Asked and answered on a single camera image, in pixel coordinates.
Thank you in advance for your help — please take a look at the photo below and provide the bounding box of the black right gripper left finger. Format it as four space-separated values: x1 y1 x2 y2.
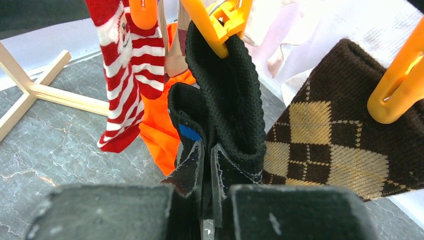
25 141 204 240

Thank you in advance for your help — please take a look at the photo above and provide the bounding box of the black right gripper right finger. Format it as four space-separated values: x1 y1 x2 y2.
210 144 378 240

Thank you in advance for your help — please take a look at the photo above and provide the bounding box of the black grey sock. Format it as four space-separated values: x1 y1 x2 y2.
167 82 213 213
185 22 266 182

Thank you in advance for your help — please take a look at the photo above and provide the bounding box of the orange cloth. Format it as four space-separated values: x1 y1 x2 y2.
139 22 200 177

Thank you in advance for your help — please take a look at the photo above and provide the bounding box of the red white striped sock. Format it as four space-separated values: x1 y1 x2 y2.
85 0 144 153
124 2 165 100

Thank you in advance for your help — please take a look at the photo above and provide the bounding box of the tan sock maroon toe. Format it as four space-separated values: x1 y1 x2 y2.
157 0 191 78

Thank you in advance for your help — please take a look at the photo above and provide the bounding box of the hanging white sock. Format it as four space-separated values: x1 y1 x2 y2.
243 0 351 80
280 0 424 105

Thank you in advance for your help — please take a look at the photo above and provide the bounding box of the orange clothes peg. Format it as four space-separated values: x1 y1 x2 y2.
129 0 158 30
367 18 424 124
181 0 253 59

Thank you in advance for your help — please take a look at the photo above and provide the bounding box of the wooden drying rack frame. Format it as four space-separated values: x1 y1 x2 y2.
0 44 109 140

